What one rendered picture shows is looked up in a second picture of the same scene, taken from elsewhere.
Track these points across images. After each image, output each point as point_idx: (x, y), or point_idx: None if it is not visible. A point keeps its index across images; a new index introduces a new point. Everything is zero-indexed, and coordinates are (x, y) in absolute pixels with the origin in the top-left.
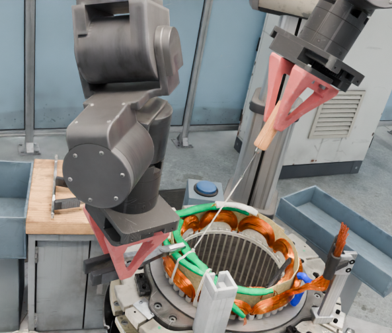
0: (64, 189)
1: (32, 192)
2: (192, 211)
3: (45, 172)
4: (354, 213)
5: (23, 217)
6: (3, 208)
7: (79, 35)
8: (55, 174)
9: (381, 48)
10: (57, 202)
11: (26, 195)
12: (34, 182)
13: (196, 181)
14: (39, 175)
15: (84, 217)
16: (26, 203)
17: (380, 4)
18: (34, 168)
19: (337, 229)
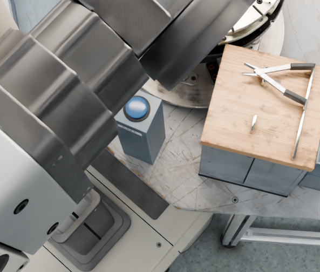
0: (294, 107)
1: None
2: None
3: (306, 141)
4: (13, 16)
5: None
6: None
7: None
8: (300, 121)
9: None
10: (312, 62)
11: None
12: (319, 126)
13: (139, 126)
14: (313, 136)
15: (284, 63)
16: None
17: None
18: (317, 150)
19: (31, 26)
